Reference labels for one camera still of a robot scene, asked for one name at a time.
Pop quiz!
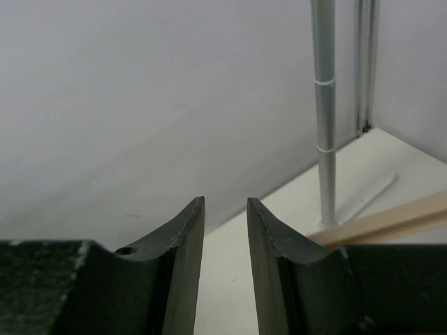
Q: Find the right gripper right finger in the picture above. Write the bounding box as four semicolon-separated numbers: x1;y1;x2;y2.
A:
247;198;446;334

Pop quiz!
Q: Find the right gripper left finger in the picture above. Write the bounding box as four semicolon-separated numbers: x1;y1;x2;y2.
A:
1;197;205;334

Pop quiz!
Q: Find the cream hanger with metal hook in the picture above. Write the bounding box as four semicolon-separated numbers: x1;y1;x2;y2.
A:
308;191;446;249

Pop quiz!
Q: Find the white clothes rack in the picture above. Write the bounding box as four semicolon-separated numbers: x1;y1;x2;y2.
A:
311;1;397;228

